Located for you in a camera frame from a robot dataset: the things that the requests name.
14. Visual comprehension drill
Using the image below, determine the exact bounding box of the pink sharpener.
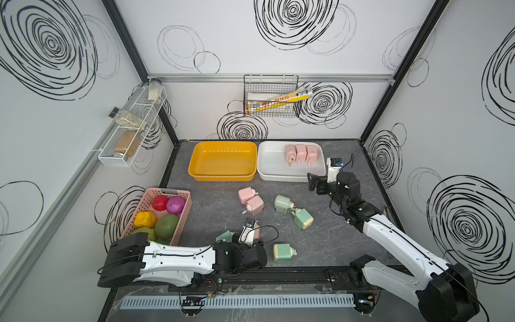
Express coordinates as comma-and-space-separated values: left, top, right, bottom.
242, 195, 264, 216
252, 228, 260, 244
306, 145, 319, 165
238, 187, 259, 205
295, 144, 307, 164
285, 144, 296, 166

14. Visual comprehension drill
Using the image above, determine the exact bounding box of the white plastic tray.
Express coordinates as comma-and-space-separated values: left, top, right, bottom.
257, 141, 327, 182

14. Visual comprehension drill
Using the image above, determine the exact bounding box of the yellow plastic tray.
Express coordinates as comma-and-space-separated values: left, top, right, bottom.
188, 141, 258, 182

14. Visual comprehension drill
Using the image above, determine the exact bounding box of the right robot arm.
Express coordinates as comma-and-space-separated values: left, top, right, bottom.
307, 172, 481, 321

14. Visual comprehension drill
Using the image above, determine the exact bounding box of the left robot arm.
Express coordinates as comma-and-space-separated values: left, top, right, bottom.
97, 233, 268, 288

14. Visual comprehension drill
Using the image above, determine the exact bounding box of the yellow toothpaste box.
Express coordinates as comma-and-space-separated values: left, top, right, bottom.
244, 88, 312, 115

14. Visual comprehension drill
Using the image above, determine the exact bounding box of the green sharpener bottom left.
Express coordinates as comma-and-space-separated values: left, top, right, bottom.
215, 230, 235, 243

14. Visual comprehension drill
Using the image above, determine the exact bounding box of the green sharpener bottom centre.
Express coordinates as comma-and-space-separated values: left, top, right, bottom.
273, 244, 297, 263

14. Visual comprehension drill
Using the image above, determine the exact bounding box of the green sharpener centre right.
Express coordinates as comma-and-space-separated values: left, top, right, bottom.
292, 208, 314, 230

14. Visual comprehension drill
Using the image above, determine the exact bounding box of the green sharpener round centre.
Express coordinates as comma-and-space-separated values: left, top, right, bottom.
274, 195, 295, 215

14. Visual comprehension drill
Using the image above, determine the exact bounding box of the purple toy fruit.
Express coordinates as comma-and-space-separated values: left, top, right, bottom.
166, 196, 186, 215

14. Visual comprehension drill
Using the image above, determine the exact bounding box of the green toy cabbage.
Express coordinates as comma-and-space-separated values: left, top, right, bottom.
131, 227, 156, 242

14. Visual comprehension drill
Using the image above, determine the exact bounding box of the red toy fruit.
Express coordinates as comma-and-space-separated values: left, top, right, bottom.
152, 195, 168, 211

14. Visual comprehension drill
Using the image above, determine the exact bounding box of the yellow toy pepper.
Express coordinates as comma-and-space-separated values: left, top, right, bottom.
134, 211, 157, 229

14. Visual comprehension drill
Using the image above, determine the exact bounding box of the pink plastic basket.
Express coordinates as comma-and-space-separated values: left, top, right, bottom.
120, 187, 193, 247

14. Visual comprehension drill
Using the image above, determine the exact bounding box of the clear bottle on shelf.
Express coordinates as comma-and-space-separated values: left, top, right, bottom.
109, 107, 147, 132

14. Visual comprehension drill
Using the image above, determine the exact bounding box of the glass jar on shelf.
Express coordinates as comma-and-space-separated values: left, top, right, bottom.
147, 79, 163, 104

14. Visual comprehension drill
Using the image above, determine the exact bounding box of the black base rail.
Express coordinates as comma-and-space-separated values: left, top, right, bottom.
178, 266, 373, 292

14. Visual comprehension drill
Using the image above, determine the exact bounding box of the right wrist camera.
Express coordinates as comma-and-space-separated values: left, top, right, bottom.
326, 157, 343, 183

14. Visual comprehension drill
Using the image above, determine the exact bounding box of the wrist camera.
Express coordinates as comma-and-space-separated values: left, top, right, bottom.
238, 218, 257, 246
326, 157, 343, 183

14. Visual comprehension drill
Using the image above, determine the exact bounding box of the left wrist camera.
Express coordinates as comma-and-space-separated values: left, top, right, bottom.
238, 218, 257, 246

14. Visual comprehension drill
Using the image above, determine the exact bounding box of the white slotted cable duct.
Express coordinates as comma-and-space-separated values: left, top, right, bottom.
119, 294, 355, 310

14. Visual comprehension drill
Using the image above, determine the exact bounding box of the black wire wall basket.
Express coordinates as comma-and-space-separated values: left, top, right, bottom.
243, 74, 300, 118

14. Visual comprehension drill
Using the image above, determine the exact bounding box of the white wire wall shelf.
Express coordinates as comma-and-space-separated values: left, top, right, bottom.
98, 79, 167, 168

